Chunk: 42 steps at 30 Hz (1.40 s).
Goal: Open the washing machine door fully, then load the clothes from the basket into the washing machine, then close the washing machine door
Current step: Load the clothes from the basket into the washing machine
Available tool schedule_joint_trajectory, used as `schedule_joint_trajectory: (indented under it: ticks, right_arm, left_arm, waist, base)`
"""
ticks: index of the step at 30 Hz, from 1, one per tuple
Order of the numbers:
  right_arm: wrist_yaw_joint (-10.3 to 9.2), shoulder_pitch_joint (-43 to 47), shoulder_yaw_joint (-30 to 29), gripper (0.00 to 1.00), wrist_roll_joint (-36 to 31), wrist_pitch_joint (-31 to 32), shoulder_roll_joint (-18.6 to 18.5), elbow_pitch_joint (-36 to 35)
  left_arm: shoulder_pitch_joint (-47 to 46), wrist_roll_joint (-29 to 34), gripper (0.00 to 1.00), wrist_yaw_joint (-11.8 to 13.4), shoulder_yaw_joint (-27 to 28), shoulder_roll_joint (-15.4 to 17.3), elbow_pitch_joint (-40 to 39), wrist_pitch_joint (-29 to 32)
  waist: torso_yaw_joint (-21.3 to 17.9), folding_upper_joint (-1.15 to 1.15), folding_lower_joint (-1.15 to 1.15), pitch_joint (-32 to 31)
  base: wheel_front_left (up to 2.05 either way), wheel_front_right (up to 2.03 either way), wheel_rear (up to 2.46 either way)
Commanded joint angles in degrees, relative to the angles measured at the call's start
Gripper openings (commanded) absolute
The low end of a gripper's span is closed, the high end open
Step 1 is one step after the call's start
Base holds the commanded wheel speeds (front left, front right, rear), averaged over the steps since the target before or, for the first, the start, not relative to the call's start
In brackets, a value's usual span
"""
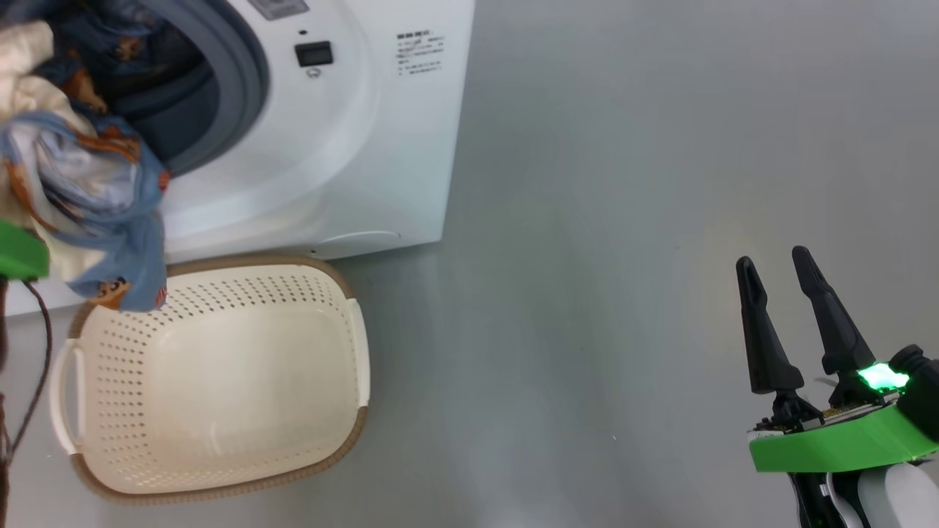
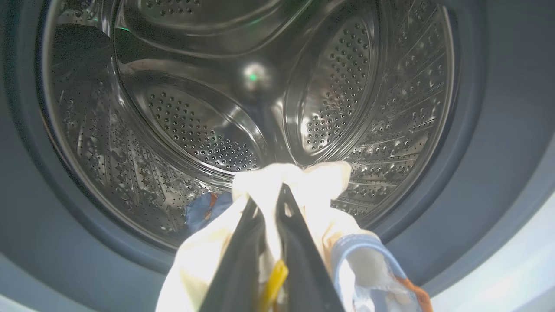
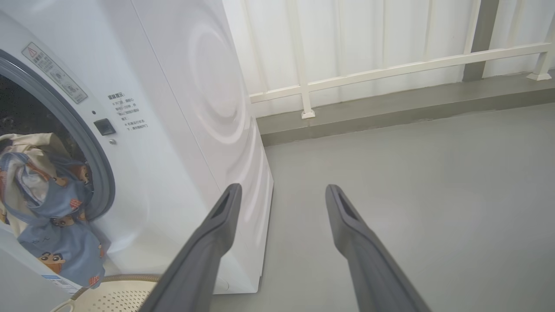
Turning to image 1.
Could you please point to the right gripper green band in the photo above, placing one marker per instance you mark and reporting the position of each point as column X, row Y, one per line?
column 829, row 444

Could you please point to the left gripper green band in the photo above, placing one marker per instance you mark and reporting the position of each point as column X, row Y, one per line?
column 18, row 253

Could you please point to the cream and blue bear garment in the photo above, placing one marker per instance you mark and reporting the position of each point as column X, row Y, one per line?
column 95, row 191

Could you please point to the cream perforated laundry basket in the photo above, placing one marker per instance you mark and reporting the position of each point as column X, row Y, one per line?
column 242, row 396

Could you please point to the white front-load washing machine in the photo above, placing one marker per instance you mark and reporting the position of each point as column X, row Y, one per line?
column 323, row 147

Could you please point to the grey warning sticker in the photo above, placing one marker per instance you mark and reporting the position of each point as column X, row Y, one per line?
column 279, row 7

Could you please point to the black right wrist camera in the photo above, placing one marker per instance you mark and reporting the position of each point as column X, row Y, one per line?
column 924, row 396

